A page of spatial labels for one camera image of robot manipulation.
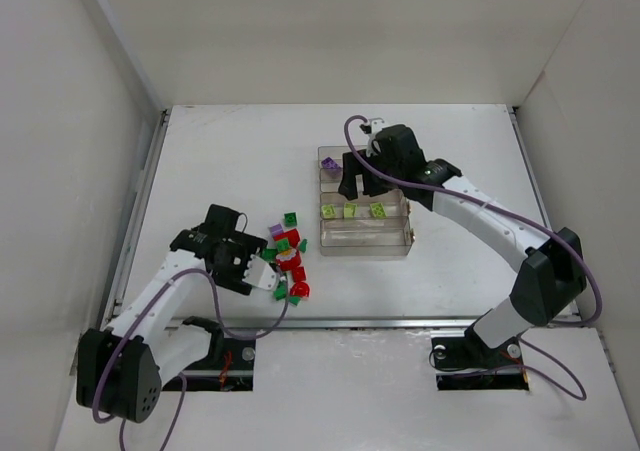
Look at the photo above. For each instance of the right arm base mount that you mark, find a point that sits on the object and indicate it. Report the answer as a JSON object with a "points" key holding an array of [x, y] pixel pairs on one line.
{"points": [[467, 364]]}

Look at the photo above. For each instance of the clear compartment organizer tray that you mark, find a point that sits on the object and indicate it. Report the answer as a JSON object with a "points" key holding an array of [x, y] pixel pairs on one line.
{"points": [[364, 236]]}

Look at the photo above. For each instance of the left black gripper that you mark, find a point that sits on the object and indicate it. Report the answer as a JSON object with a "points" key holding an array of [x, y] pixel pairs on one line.
{"points": [[236, 269]]}

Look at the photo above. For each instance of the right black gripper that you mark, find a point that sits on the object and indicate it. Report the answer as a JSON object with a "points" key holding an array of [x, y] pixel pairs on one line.
{"points": [[368, 169]]}

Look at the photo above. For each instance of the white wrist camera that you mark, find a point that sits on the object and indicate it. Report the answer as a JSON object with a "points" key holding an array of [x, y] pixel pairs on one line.
{"points": [[260, 274], [371, 128]]}

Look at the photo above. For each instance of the lime lego square brick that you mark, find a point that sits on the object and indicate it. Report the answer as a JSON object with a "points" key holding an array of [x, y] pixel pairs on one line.
{"points": [[328, 211]]}

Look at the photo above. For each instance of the red lego arch piece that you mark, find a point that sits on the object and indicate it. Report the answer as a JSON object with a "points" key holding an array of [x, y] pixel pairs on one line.
{"points": [[300, 289]]}

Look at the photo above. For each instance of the green lego on red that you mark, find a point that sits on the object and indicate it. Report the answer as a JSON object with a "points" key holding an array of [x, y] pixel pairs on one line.
{"points": [[283, 245]]}

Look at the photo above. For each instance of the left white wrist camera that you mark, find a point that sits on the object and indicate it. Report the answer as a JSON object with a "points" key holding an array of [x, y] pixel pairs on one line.
{"points": [[260, 274]]}

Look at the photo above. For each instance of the green lego brick lower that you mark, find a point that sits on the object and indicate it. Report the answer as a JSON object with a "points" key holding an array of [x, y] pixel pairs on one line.
{"points": [[281, 293]]}

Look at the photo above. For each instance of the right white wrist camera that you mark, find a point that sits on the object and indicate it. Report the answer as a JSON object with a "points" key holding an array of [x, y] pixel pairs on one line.
{"points": [[371, 128]]}

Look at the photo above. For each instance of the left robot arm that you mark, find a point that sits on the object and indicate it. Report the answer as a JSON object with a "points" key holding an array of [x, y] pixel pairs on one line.
{"points": [[123, 367]]}

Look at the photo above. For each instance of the purple lego plate brick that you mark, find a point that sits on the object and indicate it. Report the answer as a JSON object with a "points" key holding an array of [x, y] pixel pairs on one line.
{"points": [[331, 167]]}

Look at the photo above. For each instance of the purple lego round brick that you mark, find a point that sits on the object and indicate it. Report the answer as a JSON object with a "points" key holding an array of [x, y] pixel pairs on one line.
{"points": [[276, 230]]}

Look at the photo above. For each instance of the lime lego slope brick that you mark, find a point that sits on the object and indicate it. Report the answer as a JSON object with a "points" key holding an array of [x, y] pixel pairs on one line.
{"points": [[350, 210], [378, 211]]}

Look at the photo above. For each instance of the green lego square brick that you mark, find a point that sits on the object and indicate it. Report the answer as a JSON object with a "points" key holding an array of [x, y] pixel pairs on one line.
{"points": [[290, 219]]}

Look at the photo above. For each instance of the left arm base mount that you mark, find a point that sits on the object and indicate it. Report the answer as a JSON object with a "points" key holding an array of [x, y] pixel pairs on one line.
{"points": [[229, 368]]}

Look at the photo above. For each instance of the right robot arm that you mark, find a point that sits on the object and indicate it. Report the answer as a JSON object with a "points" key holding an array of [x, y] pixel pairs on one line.
{"points": [[548, 265]]}

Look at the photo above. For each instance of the red lego small brick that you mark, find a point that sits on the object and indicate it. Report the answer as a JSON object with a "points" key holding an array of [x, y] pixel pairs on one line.
{"points": [[299, 274]]}

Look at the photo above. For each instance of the red lego block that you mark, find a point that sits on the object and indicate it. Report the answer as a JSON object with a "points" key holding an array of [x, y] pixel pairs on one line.
{"points": [[291, 235]]}

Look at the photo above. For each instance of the green lego brick left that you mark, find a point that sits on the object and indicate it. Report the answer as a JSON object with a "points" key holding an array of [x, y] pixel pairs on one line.
{"points": [[269, 254]]}

